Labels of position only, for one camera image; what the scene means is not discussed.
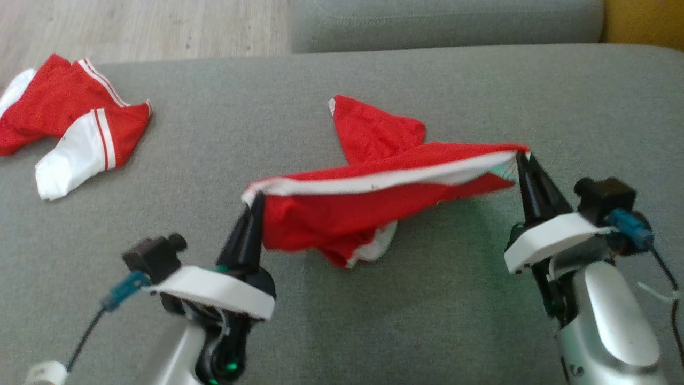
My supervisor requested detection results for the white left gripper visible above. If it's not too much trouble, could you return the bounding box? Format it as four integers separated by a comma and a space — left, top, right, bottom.
151, 192, 277, 344

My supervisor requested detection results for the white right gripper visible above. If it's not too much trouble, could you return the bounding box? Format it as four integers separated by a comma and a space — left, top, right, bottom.
503, 152, 616, 317

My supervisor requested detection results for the red shorts white waistband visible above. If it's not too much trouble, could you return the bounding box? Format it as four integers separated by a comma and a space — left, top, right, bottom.
240, 95, 531, 269

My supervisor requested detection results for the red white sports jersey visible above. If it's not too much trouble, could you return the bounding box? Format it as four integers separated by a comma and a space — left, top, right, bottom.
0, 53, 153, 201

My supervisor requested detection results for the grey fabric sofa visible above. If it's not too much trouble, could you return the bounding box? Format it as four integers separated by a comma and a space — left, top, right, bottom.
0, 44, 684, 385

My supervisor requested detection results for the grey sofa back cushion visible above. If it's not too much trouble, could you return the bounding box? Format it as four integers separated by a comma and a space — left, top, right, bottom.
290, 0, 605, 54

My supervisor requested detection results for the yellow upholstered sofa section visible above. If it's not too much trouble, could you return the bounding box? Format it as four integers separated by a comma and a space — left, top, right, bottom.
603, 0, 684, 52

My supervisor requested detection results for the blue left camera connector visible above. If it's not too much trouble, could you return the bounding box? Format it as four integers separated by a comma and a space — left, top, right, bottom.
101, 270, 151, 312

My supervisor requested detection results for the white cable tie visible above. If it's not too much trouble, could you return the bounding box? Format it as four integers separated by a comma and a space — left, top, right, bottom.
635, 280, 680, 304

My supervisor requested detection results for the black right camera cable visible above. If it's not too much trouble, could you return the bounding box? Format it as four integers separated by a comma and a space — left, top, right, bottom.
649, 248, 684, 371

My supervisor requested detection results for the black camera cable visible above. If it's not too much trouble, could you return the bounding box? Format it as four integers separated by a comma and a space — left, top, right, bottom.
66, 306, 107, 371
649, 248, 684, 371

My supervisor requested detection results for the black left camera cable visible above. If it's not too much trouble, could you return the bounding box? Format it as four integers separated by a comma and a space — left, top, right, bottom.
66, 306, 107, 371

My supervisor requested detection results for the white cable label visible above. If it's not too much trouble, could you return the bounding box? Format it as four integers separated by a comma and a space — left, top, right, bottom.
24, 361, 68, 385

